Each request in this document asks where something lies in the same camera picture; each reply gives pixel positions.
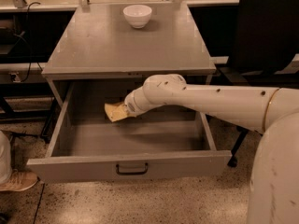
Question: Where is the yellow sponge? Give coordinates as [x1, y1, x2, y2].
[104, 104, 120, 122]

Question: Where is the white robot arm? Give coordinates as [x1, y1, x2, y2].
[105, 74, 299, 224]

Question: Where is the grey open top drawer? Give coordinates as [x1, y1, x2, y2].
[27, 80, 231, 183]

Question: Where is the grey metal cabinet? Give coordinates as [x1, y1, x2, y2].
[42, 2, 216, 104]

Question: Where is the white ceramic bowl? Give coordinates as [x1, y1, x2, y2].
[123, 5, 152, 29]

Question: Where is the tan sneaker shoe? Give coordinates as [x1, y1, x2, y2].
[0, 171, 38, 192]

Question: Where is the white trouser leg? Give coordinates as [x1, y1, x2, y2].
[0, 131, 12, 185]

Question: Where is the black office chair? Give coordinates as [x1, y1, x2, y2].
[214, 0, 299, 169]

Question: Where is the black drawer handle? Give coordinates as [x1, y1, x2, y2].
[116, 163, 149, 175]

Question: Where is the white wall outlet box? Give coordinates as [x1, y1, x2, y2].
[9, 73, 21, 83]

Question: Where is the black power cable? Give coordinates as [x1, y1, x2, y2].
[12, 1, 45, 83]

